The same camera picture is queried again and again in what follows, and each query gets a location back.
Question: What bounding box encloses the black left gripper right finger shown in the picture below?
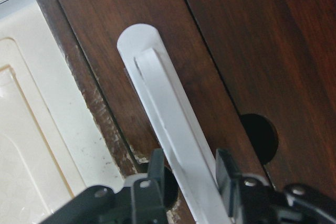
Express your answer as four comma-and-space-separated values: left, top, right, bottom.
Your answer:
216, 148, 270, 223

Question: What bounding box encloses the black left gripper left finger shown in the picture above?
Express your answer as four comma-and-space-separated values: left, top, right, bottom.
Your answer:
131, 148, 166, 223

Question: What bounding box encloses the white drawer handle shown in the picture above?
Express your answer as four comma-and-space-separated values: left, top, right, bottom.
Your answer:
117, 24, 230, 223

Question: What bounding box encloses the dark wooden drawer cabinet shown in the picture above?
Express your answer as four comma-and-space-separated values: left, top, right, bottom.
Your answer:
27, 0, 336, 224

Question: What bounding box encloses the cream plastic storage box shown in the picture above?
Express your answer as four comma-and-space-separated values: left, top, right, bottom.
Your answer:
1, 0, 124, 223

